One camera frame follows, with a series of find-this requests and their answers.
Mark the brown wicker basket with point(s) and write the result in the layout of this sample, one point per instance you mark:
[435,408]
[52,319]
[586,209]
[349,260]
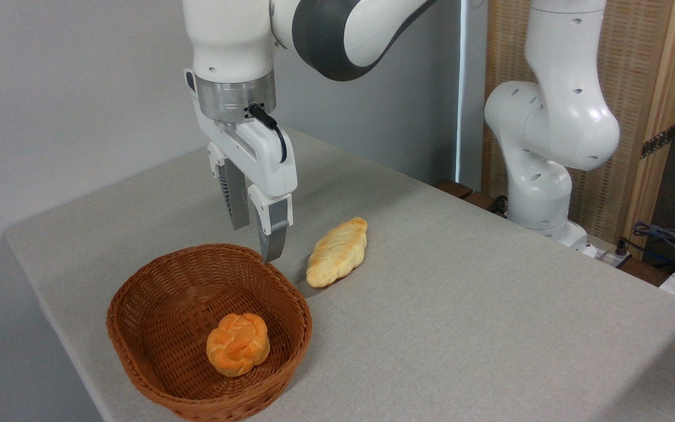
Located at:
[162,305]

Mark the white vertical wall strip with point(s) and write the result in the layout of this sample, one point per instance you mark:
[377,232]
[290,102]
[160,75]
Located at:
[461,88]

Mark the black metal screen hinge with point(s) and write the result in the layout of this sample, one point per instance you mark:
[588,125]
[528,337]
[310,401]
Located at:
[658,142]

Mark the white power strip with plug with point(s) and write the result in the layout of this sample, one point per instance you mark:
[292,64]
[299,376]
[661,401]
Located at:
[610,253]

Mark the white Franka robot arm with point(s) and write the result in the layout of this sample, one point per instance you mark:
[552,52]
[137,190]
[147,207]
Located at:
[554,117]

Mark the round orange bread roll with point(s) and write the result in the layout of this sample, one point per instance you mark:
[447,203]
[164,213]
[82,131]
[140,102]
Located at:
[238,344]

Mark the wooden rattan folding screen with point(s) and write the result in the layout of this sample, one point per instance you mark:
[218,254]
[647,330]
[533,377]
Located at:
[636,70]

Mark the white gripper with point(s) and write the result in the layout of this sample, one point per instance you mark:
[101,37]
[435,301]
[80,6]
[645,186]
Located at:
[264,158]

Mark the dark wooden base board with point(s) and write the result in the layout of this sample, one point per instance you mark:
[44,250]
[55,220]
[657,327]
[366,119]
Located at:
[466,193]

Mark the long braided bread loaf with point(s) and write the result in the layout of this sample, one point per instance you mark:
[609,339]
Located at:
[337,252]

